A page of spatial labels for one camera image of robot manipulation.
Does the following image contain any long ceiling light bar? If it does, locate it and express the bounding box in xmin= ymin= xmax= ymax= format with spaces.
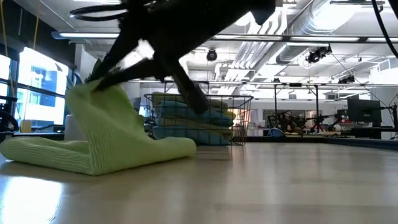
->
xmin=51 ymin=30 xmax=398 ymax=44

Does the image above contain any office window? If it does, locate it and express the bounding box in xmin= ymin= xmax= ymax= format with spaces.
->
xmin=0 ymin=46 xmax=75 ymax=131

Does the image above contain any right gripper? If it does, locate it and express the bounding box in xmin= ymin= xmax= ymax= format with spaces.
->
xmin=86 ymin=0 xmax=276 ymax=115

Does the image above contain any black computer monitor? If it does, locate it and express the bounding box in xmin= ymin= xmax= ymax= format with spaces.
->
xmin=347 ymin=98 xmax=382 ymax=128

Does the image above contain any wire mesh basket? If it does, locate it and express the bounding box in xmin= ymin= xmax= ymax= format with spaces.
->
xmin=144 ymin=93 xmax=254 ymax=146

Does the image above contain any lime green microfiber towel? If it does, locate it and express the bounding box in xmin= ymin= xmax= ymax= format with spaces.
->
xmin=0 ymin=79 xmax=197 ymax=176

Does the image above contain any blue microfiber towel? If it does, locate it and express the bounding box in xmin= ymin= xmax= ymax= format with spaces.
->
xmin=152 ymin=125 xmax=233 ymax=146
xmin=158 ymin=100 xmax=234 ymax=127

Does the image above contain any black background metal frame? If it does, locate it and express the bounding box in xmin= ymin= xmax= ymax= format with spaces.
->
xmin=162 ymin=80 xmax=320 ymax=125

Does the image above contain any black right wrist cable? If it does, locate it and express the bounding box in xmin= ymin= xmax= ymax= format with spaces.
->
xmin=69 ymin=2 xmax=129 ymax=22

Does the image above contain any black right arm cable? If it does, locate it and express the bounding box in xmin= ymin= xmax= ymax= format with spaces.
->
xmin=371 ymin=0 xmax=398 ymax=59

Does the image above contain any potted plant in white pot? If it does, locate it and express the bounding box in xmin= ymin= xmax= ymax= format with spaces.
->
xmin=64 ymin=57 xmax=108 ymax=141

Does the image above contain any black aluminium table frame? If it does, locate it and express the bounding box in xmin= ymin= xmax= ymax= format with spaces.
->
xmin=245 ymin=135 xmax=398 ymax=151

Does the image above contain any black ceiling spotlight cluster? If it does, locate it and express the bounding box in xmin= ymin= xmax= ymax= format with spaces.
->
xmin=305 ymin=45 xmax=333 ymax=65

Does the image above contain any silver ventilation duct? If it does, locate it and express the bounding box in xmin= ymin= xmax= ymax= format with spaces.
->
xmin=275 ymin=0 xmax=358 ymax=65

